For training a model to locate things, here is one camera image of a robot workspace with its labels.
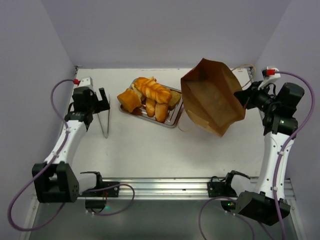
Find orange bread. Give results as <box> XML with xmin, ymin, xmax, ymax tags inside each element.
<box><xmin>117</xmin><ymin>88</ymin><xmax>142</xmax><ymax>113</ymax></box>

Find metal tongs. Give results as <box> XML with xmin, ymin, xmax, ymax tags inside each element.
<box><xmin>97</xmin><ymin>92</ymin><xmax>111</xmax><ymax>139</ymax></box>

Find red paper bag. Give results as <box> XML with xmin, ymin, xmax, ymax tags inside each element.
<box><xmin>180</xmin><ymin>58</ymin><xmax>256</xmax><ymax>137</ymax></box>

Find long glazed bread loaf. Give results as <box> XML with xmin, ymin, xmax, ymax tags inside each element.
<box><xmin>145</xmin><ymin>97</ymin><xmax>156</xmax><ymax>117</ymax></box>

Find braided golden bread loaf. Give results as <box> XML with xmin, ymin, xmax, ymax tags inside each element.
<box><xmin>134</xmin><ymin>77</ymin><xmax>172</xmax><ymax>104</ymax></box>

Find golden baguette roll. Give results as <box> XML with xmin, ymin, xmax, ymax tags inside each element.
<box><xmin>155</xmin><ymin>102</ymin><xmax>168</xmax><ymax>123</ymax></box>

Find brown seeded bread slice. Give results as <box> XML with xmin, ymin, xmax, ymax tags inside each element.
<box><xmin>168</xmin><ymin>90</ymin><xmax>182</xmax><ymax>111</ymax></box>

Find fake sandwich wedge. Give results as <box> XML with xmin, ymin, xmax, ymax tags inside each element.
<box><xmin>131</xmin><ymin>84</ymin><xmax>146</xmax><ymax>101</ymax></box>

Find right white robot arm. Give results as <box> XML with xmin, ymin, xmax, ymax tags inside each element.
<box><xmin>222</xmin><ymin>81</ymin><xmax>305</xmax><ymax>226</ymax></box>

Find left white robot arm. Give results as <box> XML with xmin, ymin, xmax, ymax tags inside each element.
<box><xmin>31</xmin><ymin>86</ymin><xmax>111</xmax><ymax>203</ymax></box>

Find stainless steel tray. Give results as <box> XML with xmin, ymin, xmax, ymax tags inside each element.
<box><xmin>118</xmin><ymin>84</ymin><xmax>183</xmax><ymax>128</ymax></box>

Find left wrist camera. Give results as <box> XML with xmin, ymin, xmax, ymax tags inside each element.
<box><xmin>78</xmin><ymin>76</ymin><xmax>94</xmax><ymax>90</ymax></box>

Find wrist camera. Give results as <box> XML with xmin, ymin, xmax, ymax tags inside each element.
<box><xmin>78</xmin><ymin>76</ymin><xmax>94</xmax><ymax>90</ymax></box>
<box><xmin>258</xmin><ymin>66</ymin><xmax>281</xmax><ymax>89</ymax></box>

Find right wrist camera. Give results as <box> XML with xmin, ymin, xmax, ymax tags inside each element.
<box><xmin>258</xmin><ymin>66</ymin><xmax>281</xmax><ymax>89</ymax></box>

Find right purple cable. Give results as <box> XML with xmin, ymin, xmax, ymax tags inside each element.
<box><xmin>198</xmin><ymin>71</ymin><xmax>315</xmax><ymax>240</ymax></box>

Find purple cable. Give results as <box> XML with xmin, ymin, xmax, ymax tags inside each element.
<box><xmin>7</xmin><ymin>78</ymin><xmax>136</xmax><ymax>232</ymax></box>
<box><xmin>198</xmin><ymin>71</ymin><xmax>315</xmax><ymax>240</ymax></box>

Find aluminium mounting rail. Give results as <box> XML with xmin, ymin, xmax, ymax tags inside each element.
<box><xmin>74</xmin><ymin>176</ymin><xmax>293</xmax><ymax>201</ymax></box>

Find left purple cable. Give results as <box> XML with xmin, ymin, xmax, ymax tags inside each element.
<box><xmin>7</xmin><ymin>78</ymin><xmax>136</xmax><ymax>232</ymax></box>

